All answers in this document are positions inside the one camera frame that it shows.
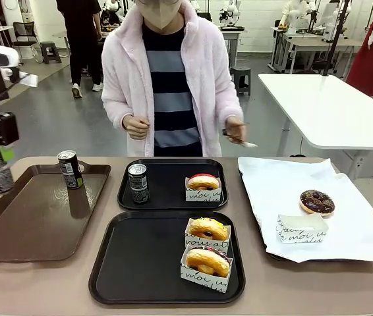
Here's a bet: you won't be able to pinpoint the grey plastic stool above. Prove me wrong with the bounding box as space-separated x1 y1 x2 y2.
40 41 63 65

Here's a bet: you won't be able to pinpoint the smaller black tray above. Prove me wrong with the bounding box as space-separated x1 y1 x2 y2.
117 158 229 212

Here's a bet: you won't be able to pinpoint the chocolate sprinkled donut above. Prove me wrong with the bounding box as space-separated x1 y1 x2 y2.
299 189 336 219

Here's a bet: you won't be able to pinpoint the person's right hand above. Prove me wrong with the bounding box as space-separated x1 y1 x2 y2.
122 114 152 141

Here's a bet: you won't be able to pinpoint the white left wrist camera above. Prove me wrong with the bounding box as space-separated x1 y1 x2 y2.
5 67 39 88

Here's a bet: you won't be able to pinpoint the empty printed paper box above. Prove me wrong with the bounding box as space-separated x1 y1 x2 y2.
275 213 330 245

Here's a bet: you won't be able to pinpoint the dark grey stool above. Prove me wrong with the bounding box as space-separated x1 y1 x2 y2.
230 65 252 97

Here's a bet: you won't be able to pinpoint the person's right forearm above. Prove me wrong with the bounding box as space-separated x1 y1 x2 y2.
101 72 134 131

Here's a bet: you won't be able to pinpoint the yellow sprinkled donut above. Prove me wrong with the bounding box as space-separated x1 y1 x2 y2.
187 217 230 242

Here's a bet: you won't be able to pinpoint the person in black clothes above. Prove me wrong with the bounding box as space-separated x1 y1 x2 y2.
56 0 105 99

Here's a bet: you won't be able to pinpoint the dark frosted glazed donut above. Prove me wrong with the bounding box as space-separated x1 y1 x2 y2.
185 246 233 278

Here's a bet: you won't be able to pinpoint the red dress on mannequin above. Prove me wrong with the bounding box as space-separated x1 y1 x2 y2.
346 0 373 97

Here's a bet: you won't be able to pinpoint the white workbench with robots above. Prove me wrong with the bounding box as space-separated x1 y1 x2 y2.
270 26 366 75

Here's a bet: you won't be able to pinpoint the large white table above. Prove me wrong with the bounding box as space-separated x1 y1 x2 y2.
258 72 373 180

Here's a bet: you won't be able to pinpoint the dark metal tongs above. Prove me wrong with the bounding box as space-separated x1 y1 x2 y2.
221 122 259 149

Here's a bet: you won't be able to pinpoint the person's left forearm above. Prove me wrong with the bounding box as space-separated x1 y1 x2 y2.
212 72 244 124

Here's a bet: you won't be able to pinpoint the larger black tray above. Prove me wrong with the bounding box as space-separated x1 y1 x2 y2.
88 211 246 305

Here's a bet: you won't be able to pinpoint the person's left hand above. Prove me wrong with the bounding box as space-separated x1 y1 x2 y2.
224 115 249 144

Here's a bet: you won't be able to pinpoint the white paper-lined tray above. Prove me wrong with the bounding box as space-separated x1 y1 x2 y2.
238 156 373 264

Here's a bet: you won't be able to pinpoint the brown plastic tray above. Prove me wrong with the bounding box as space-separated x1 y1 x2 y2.
0 163 112 263

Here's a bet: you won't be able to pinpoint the beige face mask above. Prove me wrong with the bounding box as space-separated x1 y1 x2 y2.
138 0 183 34

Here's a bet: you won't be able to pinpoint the person in pink fleece jacket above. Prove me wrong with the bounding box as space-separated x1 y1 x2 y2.
101 0 244 158

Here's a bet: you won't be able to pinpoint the black camera pole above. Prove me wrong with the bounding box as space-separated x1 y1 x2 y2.
323 0 353 77

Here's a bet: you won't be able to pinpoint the black office chair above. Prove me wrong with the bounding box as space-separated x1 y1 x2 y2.
11 21 41 61

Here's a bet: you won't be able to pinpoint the pink frosted donut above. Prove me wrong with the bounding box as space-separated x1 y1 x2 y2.
185 177 222 203
186 173 221 192

